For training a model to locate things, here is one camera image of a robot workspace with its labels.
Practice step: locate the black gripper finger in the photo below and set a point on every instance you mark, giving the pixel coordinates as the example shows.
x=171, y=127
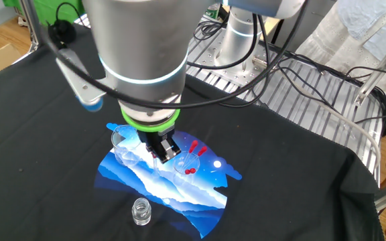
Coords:
x=152, y=152
x=169, y=151

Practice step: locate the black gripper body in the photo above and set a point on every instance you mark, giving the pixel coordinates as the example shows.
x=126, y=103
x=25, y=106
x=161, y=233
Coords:
x=152, y=140

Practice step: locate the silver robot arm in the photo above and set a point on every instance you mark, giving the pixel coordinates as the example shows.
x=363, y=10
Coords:
x=139, y=50

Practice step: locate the short glass beaker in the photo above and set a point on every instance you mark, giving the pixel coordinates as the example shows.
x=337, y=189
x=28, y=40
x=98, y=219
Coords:
x=179, y=164

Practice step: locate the tall clear glass beaker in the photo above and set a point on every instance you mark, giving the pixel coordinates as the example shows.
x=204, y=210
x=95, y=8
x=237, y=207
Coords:
x=126, y=157

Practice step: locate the small clear glass vial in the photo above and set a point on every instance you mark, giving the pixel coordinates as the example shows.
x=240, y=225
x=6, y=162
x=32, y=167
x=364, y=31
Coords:
x=141, y=216

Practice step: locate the black cloth with blue print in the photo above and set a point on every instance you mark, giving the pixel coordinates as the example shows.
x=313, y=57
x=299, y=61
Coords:
x=29, y=167

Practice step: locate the green cloth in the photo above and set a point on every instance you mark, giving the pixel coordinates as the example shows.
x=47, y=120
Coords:
x=45, y=13

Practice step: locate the white lace fabric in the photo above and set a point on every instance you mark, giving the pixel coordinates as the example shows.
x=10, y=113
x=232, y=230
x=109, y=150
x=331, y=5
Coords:
x=330, y=40

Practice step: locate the light blue fabric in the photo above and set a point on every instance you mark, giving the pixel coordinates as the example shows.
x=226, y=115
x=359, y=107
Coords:
x=364, y=20

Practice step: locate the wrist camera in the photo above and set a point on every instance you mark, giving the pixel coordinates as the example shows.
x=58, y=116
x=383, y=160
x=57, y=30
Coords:
x=90, y=105

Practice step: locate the silver camera bracket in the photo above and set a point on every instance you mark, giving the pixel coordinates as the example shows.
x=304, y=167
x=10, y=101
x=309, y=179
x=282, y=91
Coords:
x=75, y=80

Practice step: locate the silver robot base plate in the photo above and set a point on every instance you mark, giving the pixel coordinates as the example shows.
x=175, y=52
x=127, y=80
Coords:
x=233, y=72

